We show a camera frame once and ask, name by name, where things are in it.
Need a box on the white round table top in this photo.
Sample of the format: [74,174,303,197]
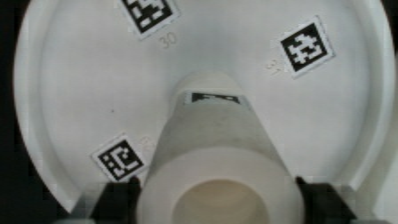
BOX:
[14,0,394,207]

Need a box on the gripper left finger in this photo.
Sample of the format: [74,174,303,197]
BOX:
[55,177,142,224]

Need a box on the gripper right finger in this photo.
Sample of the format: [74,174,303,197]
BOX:
[293,175,398,224]

